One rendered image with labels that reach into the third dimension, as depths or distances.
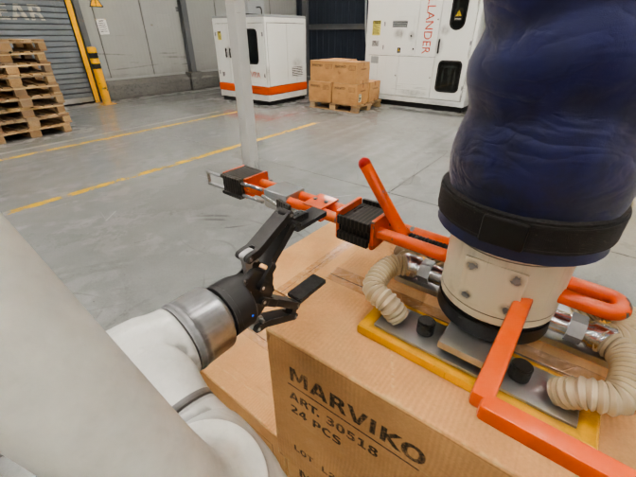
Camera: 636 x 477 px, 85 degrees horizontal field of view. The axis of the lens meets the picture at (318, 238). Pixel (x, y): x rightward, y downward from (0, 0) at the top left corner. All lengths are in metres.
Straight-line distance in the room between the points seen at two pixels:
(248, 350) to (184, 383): 0.76
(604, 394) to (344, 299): 0.40
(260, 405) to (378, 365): 0.51
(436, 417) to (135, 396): 0.42
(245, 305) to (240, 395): 0.62
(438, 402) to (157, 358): 0.37
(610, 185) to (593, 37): 0.15
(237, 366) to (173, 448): 0.90
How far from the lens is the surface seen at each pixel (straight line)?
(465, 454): 0.55
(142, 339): 0.41
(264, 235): 0.48
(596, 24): 0.43
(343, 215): 0.65
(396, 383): 0.57
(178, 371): 0.40
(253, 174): 0.87
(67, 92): 9.80
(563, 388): 0.58
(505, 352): 0.46
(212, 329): 0.43
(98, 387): 0.19
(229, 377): 1.10
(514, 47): 0.44
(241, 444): 0.34
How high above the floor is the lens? 1.39
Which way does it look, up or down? 31 degrees down
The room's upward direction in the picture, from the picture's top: straight up
